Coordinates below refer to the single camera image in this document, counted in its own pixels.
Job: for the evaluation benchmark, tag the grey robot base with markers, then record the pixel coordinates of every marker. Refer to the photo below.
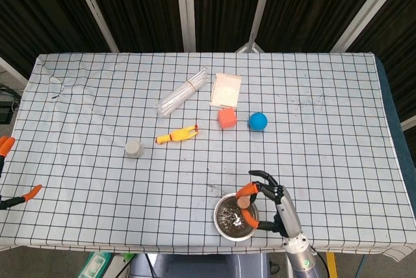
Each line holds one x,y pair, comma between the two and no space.
201,266

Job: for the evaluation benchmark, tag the white frame post with foot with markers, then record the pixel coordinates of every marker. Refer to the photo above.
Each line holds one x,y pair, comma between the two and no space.
260,8

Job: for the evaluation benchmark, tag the black device box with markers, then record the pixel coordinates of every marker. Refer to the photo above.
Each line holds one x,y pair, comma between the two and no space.
6,107

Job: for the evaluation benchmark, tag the blue ball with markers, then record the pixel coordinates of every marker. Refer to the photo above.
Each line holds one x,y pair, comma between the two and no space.
258,122

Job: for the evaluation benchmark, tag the dark crumbs with white bit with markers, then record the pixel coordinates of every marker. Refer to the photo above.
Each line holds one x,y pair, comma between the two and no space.
230,218

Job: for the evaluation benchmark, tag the green white packet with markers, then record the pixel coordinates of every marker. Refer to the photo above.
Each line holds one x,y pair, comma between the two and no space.
96,265

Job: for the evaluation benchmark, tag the bundle of clear tubes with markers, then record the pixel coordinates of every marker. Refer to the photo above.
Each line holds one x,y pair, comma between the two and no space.
182,93

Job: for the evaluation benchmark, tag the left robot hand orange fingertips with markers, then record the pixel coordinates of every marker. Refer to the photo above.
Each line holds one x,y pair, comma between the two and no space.
6,146

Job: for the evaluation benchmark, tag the metal bowl white rim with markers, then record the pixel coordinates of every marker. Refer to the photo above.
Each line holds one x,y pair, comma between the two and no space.
219,226

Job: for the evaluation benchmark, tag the blue table edge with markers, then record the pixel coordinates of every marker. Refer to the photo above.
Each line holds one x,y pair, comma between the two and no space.
395,122

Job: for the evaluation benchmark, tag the grey upturned cup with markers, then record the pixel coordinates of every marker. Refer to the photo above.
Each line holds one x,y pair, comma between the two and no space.
134,149

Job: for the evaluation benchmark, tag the checkered white tablecloth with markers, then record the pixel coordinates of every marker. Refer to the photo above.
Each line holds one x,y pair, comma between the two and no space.
97,193

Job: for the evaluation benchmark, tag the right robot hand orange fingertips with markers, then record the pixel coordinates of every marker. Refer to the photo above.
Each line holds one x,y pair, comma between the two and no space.
287,213

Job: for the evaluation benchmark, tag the yellow rubber chicken toy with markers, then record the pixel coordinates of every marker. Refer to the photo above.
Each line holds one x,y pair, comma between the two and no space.
177,135

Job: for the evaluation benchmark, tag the brown wooden rod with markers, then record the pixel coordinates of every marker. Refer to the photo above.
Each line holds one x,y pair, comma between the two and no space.
243,202

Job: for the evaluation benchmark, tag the orange cube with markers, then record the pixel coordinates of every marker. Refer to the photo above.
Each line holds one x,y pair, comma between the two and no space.
227,119

